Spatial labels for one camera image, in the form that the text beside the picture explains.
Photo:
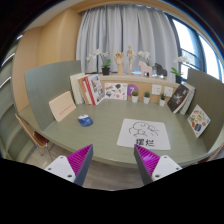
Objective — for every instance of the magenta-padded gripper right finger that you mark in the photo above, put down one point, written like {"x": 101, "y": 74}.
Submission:
{"x": 163, "y": 166}

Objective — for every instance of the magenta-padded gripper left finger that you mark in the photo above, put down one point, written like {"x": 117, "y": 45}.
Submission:
{"x": 63, "y": 166}

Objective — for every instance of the blue and white computer mouse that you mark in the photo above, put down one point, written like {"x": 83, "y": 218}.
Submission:
{"x": 85, "y": 120}

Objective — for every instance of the white cartoon-print mouse pad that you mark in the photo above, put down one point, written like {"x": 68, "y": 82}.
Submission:
{"x": 143, "y": 135}

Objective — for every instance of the wooden chair with metal legs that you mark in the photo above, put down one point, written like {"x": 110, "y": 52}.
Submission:
{"x": 36, "y": 137}

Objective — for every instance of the colourful food sticker card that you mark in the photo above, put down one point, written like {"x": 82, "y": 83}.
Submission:
{"x": 198, "y": 120}

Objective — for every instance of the peach thin book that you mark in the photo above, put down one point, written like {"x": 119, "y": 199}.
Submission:
{"x": 62, "y": 106}

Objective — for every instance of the small plant in white pot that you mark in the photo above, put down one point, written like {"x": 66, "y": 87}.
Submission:
{"x": 134, "y": 98}
{"x": 146, "y": 99}
{"x": 162, "y": 102}

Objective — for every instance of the pale green shelf unit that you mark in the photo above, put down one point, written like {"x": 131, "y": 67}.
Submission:
{"x": 8, "y": 130}

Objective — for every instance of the black-covered book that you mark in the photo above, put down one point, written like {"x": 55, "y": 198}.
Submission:
{"x": 177, "y": 98}

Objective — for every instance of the white book with red lettering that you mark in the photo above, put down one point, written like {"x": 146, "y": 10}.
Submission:
{"x": 87, "y": 93}

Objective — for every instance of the brown-covered book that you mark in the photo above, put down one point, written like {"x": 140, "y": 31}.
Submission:
{"x": 82, "y": 89}

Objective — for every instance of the thick white book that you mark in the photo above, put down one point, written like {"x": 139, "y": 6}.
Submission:
{"x": 75, "y": 87}

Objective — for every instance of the grey-green desk divider panel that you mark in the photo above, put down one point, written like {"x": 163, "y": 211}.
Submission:
{"x": 46, "y": 86}
{"x": 208, "y": 93}

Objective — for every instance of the purple round number sign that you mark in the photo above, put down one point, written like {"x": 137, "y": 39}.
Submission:
{"x": 132, "y": 88}

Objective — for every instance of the red photo-cover book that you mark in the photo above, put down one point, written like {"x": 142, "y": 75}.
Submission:
{"x": 96, "y": 88}

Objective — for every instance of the light wooden desk ledge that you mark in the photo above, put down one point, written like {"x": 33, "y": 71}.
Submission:
{"x": 143, "y": 81}

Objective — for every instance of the white sticker card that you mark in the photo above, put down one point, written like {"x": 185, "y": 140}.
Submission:
{"x": 116, "y": 91}

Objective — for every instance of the white orchid in black pot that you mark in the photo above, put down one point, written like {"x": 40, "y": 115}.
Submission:
{"x": 106, "y": 70}
{"x": 178, "y": 78}

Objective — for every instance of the black wooden horse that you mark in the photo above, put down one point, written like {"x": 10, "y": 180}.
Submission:
{"x": 161, "y": 70}

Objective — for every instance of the pink wooden horse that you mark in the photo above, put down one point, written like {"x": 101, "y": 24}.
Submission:
{"x": 145, "y": 69}

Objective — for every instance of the white orchid in clear vase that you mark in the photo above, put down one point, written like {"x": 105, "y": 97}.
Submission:
{"x": 144, "y": 54}

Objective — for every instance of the wooden hand model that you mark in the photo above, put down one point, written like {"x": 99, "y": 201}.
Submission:
{"x": 119, "y": 61}

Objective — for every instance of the dark-framed window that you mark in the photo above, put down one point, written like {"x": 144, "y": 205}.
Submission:
{"x": 200, "y": 50}

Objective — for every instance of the grey curtain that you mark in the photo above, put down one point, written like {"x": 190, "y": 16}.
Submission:
{"x": 133, "y": 30}

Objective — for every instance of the white wall socket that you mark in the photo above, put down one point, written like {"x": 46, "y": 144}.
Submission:
{"x": 168, "y": 91}
{"x": 156, "y": 89}

